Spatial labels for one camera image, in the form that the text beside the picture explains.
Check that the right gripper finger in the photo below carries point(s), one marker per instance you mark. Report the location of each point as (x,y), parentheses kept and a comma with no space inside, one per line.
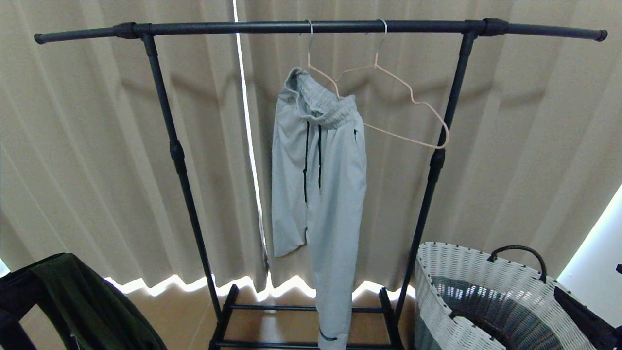
(588,325)

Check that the pale grey shorts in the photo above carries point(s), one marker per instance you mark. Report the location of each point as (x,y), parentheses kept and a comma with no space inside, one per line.
(330,194)

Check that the pink clothes hanger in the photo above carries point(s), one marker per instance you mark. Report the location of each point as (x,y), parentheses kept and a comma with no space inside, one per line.
(418,102)
(320,75)

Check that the green garment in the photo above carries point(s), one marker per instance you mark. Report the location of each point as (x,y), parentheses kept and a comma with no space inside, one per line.
(92,306)

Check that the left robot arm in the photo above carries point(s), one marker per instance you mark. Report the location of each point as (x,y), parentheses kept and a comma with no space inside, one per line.
(14,311)

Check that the white laundry basket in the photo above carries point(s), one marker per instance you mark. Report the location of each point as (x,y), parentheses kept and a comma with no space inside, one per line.
(461,272)

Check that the black clothes rack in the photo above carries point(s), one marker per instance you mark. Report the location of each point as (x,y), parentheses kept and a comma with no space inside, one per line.
(291,26)

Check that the beige curtain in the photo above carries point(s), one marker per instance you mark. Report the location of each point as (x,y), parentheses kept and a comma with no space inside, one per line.
(97,170)

